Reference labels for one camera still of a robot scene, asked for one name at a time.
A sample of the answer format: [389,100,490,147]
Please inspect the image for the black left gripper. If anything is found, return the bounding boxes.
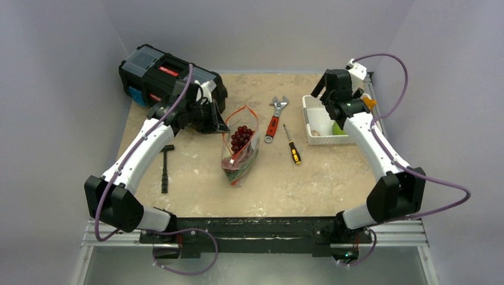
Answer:
[186,99,230,135]

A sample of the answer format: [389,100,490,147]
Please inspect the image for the clear zip top bag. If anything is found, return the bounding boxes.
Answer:
[220,105,260,187]

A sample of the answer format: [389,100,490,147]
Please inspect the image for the purple toy grapes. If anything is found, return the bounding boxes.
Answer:
[231,125,254,154]

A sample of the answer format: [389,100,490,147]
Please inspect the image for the orange toy pepper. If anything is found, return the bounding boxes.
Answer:
[361,96,377,110]

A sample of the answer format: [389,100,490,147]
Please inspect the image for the white plastic basket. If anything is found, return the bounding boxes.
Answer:
[303,95,355,145]

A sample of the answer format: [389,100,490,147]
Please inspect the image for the brown toy mushroom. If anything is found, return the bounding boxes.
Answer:
[311,129,321,137]

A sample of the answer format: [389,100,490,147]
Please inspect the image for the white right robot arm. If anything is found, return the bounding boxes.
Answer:
[311,69,426,242]

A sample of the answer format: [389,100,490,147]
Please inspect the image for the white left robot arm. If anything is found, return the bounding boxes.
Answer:
[84,80,230,243]

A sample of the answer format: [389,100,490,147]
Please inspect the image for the green toy cabbage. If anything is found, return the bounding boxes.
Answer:
[332,122,346,136]

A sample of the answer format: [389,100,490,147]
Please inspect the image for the yellow black screwdriver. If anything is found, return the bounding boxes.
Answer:
[283,124,301,165]

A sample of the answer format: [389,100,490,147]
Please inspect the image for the black hammer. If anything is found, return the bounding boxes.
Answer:
[161,144,175,194]

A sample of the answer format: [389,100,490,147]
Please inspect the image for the black plastic toolbox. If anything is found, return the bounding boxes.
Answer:
[118,44,228,112]

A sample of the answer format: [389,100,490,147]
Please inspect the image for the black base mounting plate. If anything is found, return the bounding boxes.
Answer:
[139,216,373,261]

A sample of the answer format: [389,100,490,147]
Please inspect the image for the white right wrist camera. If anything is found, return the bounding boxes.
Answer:
[345,59,367,93]

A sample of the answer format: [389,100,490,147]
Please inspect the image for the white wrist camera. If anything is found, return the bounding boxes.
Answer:
[345,59,367,93]
[194,80,218,100]

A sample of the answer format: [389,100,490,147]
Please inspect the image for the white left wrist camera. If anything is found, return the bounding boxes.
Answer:
[194,80,218,100]

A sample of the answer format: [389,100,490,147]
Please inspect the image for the red handled adjustable wrench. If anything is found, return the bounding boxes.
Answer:
[264,96,289,143]

